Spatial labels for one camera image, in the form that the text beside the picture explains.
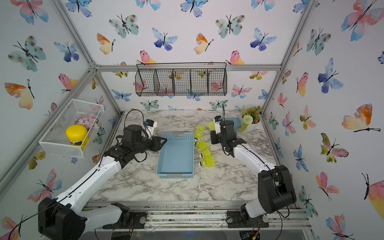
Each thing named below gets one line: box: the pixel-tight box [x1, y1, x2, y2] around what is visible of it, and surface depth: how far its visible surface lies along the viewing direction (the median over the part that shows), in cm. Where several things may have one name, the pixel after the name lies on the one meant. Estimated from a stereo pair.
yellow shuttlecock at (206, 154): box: [200, 148, 212, 159], surface depth 97 cm
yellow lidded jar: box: [66, 124, 89, 150], surface depth 65 cm
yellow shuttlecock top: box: [194, 124, 205, 140], surface depth 110 cm
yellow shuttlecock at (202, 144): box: [194, 140, 210, 151], surface depth 101 cm
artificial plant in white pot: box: [238, 105, 263, 134], surface depth 102 cm
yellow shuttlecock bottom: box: [198, 155, 216, 167], surface depth 93 cm
